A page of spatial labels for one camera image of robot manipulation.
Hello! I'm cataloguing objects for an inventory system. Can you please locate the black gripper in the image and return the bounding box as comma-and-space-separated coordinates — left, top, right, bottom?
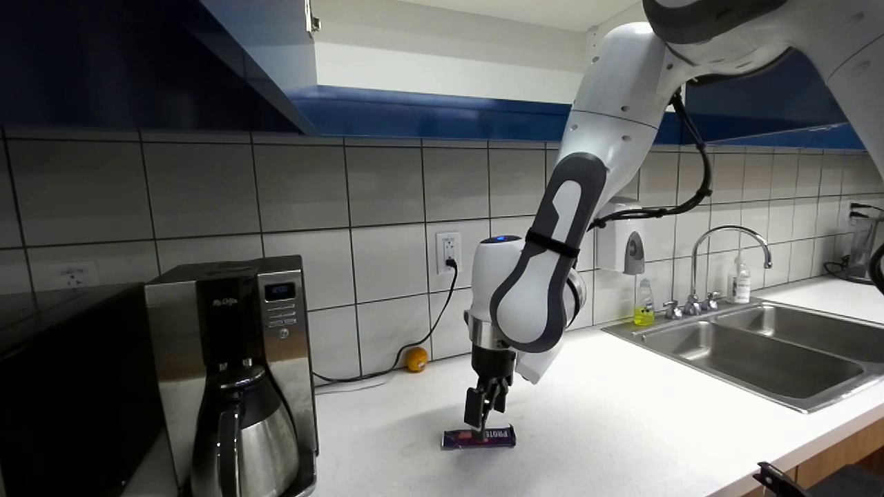
465, 349, 515, 430

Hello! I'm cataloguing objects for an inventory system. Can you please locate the purple protein bar packet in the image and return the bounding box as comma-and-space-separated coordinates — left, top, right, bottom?
443, 426, 516, 449

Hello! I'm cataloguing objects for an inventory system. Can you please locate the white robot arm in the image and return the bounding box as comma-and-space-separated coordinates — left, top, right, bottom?
465, 0, 884, 430

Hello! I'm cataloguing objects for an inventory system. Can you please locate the blue top cabinet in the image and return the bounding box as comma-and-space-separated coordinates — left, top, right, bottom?
196, 0, 869, 151

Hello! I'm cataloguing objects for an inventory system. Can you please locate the blue cabinet door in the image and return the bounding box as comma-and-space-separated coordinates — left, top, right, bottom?
0, 0, 315, 136

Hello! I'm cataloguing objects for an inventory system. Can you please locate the small orange fruit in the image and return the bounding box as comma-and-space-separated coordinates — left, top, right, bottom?
403, 349, 431, 372

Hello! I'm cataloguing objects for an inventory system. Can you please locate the yellow dish soap bottle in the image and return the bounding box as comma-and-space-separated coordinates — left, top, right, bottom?
631, 278, 654, 328

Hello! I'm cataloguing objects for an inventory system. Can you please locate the white soap dispenser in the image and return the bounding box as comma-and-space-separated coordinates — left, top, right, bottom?
598, 220, 646, 275

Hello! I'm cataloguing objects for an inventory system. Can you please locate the chrome sink faucet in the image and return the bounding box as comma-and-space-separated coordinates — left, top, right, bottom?
664, 224, 775, 320

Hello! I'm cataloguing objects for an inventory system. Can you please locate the steel coffee carafe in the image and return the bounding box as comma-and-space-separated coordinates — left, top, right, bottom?
192, 367, 301, 497

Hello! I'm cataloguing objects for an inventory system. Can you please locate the black steel coffee maker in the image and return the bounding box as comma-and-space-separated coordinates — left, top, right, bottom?
143, 258, 319, 497

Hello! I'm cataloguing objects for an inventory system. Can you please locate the white pump bottle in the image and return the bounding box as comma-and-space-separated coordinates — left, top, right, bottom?
732, 258, 753, 303

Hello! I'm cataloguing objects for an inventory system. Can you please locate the stainless steel sink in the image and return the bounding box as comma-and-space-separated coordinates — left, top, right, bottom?
609, 303, 881, 412

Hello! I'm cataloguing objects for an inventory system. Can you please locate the black microwave oven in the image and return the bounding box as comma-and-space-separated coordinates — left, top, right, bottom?
0, 284, 164, 497

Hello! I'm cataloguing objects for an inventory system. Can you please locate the black power cable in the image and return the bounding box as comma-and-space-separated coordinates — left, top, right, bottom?
311, 258, 461, 389

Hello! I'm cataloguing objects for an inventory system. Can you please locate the white wall outlet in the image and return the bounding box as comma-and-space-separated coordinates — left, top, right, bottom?
62, 266, 96, 289
436, 231, 461, 267

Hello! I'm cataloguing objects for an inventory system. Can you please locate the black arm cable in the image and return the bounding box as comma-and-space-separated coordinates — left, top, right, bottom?
590, 85, 715, 231

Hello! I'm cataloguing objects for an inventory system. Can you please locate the white wall outlet left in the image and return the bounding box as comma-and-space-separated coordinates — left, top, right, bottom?
62, 266, 96, 289

